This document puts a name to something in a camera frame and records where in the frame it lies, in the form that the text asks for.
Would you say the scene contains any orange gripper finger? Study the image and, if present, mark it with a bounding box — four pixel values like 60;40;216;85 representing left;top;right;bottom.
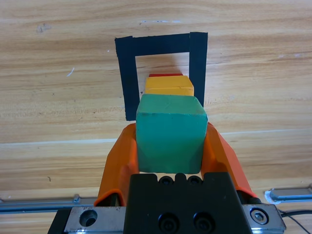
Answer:
199;121;258;198
94;123;140;207

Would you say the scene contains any green wooden cube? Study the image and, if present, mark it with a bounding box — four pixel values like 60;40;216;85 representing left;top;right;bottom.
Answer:
136;94;209;175

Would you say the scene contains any yellow wooden cube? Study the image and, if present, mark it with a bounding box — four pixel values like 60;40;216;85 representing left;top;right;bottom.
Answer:
144;75;195;97

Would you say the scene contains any red wooden cube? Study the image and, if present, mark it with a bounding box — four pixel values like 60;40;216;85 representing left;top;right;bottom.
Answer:
148;73;183;78

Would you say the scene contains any black tape square outline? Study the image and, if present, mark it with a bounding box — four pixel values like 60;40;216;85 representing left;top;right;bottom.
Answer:
114;31;209;122

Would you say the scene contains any thin black background cable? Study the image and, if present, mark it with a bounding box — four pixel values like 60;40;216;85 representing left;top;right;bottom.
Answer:
279;209;312;232

